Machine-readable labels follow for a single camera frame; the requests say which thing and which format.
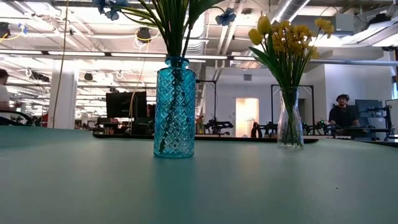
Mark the black background robot arm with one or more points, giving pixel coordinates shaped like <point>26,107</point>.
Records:
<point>219,126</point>

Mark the yellow artificial tulip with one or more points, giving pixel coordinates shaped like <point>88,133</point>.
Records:
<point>255,36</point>
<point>264,25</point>

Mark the blue diamond-pattern glass vase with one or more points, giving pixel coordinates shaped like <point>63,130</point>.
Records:
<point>174,118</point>

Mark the clear glass vase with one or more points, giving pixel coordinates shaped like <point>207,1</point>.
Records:
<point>290,133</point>

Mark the silver ribbed ceiling duct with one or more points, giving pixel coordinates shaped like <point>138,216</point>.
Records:
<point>199,37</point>

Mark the white pillar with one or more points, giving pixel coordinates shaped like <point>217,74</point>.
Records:
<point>63,102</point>

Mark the smooth silver ceiling duct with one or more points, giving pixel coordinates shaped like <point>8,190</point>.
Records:
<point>289,9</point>

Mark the yellow small-blossom flower bunch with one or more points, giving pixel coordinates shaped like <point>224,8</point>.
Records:
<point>325,25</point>
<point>284,43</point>

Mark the long ceiling light bar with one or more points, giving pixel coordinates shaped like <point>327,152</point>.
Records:
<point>140,55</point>

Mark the person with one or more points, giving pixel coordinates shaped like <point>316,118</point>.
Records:
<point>343,116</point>
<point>3,93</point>

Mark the grey desk monitor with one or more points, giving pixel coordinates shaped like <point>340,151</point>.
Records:
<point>368,107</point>

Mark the black metal frame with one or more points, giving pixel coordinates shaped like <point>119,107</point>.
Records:
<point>312,109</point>

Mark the black ceiling camera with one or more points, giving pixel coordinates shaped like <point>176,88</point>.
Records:
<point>144,34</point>

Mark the black monitor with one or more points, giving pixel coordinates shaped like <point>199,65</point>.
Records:
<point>124,104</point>

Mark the blue blossom flower bunch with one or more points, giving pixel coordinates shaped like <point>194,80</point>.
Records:
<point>226,17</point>

